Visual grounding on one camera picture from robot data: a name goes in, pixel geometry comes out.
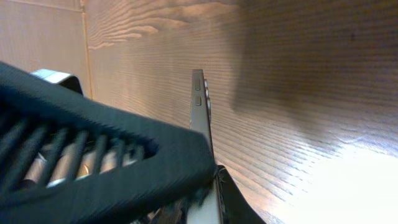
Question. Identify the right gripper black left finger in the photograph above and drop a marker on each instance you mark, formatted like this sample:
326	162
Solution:
67	159

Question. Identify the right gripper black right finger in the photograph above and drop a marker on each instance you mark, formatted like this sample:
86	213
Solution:
234	207

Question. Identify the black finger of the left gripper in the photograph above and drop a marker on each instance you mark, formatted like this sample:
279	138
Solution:
63	79

